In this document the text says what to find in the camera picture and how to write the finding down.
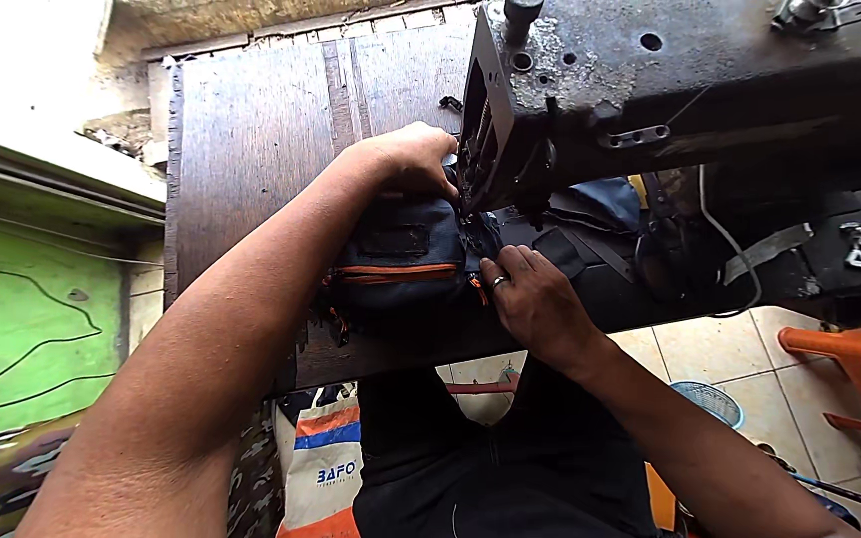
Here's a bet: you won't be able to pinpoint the orange plastic stool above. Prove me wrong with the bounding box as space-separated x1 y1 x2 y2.
778 307 861 441

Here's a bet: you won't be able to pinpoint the red bar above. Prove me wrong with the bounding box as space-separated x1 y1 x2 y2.
446 372 520 396

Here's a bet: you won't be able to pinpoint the silver metal clasp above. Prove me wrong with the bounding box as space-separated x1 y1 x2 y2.
840 222 861 270

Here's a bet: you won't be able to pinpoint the dark blue orange-zipped bag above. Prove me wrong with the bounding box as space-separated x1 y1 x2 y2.
314 166 505 346

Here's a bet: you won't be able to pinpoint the person's left forearm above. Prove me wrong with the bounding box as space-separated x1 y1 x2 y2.
15 138 394 538

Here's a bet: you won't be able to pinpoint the white orange-blue striped tote bag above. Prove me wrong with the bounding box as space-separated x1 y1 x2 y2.
276 381 363 538

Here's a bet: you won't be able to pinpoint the light blue plastic basket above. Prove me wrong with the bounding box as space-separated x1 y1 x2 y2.
669 380 745 431

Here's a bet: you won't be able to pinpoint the person's right hand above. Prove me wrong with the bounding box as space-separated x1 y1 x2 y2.
479 245 611 377

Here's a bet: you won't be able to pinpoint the black cable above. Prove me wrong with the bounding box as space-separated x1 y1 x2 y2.
0 253 104 410
0 372 118 427

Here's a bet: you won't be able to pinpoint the green-brown camouflage covering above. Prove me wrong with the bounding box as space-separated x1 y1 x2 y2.
0 408 88 538

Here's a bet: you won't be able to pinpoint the dark flat strip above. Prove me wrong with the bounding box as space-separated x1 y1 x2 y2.
570 229 634 283

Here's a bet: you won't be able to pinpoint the white cable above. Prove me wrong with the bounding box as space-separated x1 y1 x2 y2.
699 164 763 319

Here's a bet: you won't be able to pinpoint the orange flat object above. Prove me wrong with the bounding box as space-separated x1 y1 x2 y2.
644 462 679 533

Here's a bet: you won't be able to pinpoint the dark camouflage fabric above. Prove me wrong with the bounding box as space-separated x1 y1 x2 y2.
227 400 287 538

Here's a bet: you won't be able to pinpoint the folded blue-grey fabric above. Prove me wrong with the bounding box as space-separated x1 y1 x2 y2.
547 177 642 236

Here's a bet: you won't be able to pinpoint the black fabric square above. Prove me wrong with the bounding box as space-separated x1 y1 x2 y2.
533 227 587 279

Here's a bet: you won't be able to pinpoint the person's right forearm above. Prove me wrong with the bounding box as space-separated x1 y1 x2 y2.
571 334 861 538

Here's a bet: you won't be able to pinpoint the blue-black stick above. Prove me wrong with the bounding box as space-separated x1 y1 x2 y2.
788 471 861 517

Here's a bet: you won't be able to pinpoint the person's left hand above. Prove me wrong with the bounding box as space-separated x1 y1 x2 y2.
359 121 460 203

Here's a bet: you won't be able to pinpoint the grey strap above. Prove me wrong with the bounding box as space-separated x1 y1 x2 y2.
722 223 815 287

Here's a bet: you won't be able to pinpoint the person's legs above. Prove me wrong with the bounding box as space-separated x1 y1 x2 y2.
353 351 659 538

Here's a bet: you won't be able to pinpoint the black sewing machine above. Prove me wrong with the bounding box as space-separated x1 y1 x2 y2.
456 0 861 233

